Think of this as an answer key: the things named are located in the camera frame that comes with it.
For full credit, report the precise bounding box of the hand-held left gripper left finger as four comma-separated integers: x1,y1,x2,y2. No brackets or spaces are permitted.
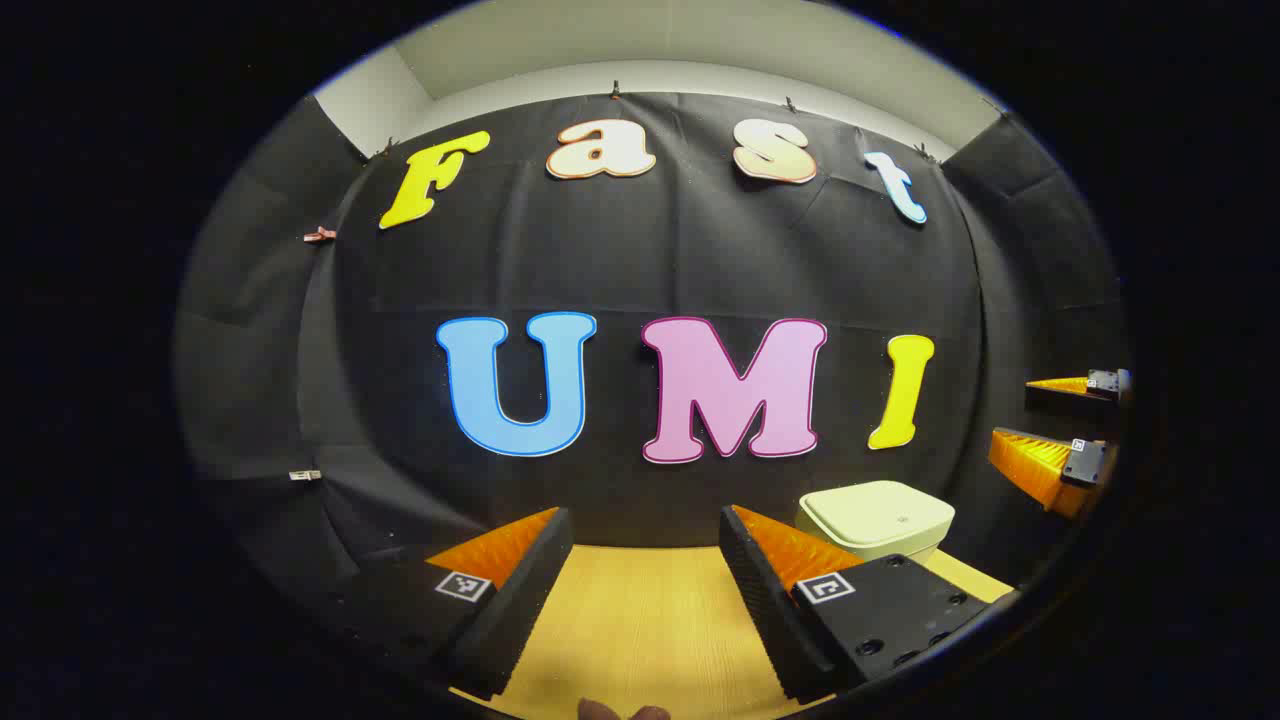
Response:
320,506,574,701

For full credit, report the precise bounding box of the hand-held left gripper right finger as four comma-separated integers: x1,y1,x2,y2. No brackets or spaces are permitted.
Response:
719,505,1021,703

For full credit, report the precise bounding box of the light green desktop garbage bin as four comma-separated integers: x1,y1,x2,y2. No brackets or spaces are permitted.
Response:
796,480,956,564

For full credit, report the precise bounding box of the wooden desktop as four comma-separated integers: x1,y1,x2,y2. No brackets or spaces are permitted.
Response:
450,543,1016,720

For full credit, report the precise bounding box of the black backdrop cloth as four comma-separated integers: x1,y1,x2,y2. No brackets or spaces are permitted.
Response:
175,92,1131,641

